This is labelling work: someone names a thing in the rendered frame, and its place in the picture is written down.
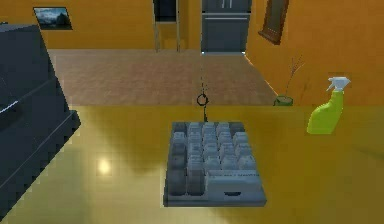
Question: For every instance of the framed landscape picture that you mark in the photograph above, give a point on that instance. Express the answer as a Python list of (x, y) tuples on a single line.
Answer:
[(53, 18)]

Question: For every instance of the green spray bottle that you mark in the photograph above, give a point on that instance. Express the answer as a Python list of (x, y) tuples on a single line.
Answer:
[(325, 116)]

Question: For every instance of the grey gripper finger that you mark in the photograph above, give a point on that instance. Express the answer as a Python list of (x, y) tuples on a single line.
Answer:
[(202, 96), (202, 83)]

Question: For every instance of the dark grey television set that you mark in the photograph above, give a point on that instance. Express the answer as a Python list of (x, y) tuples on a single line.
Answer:
[(30, 110)]

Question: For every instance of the twig plant in green pot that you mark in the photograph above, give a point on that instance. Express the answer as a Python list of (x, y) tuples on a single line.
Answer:
[(283, 100)]

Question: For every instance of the brown framed window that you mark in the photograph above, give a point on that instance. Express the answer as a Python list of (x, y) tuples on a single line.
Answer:
[(274, 20)]

